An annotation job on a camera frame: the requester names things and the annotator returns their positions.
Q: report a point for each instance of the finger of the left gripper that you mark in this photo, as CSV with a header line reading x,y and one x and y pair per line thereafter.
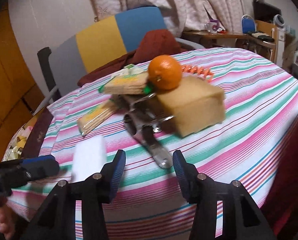
x,y
40,167

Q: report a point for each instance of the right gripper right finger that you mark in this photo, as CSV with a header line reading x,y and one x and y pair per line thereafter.
x,y
223,211

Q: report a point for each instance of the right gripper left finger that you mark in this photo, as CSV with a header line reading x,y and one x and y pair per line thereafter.
x,y
55,219

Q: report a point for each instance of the white foam block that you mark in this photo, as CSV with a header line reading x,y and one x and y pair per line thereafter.
x,y
88,159

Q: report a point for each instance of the tan sponge block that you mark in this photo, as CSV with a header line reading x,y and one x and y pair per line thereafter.
x,y
194,104

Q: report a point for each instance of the weidan cracker packet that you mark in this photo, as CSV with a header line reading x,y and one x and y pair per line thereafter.
x,y
132,84

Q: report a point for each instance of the orange mandarin fruit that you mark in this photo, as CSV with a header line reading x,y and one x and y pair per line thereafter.
x,y
164,72

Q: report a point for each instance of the person left hand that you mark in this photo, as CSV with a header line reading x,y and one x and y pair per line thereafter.
x,y
8,219

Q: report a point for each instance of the gold tin tray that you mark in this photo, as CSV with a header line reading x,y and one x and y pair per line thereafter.
x,y
27,141

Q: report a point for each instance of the wooden wardrobe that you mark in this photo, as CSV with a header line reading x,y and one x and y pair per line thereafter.
x,y
19,93

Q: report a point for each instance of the grey yellow blue chair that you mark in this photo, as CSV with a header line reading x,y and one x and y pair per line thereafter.
x,y
93,47

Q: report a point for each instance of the striped pink tablecloth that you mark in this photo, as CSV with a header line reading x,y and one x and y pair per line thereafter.
x,y
261,103

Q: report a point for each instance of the green yellow medicine box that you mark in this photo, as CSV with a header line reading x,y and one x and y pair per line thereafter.
x,y
130,69

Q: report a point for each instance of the orange plastic rack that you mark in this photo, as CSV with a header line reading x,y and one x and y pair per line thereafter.
x,y
202,72

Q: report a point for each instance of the dark red puffer jacket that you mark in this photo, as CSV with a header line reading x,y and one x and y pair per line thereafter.
x,y
155,43

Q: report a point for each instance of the wooden side desk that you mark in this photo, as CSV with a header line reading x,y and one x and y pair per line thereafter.
x,y
270,50

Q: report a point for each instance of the white mug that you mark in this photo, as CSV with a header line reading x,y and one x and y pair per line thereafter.
x,y
211,26

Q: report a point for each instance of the pink curtain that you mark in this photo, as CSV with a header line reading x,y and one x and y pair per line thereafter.
x,y
181,15

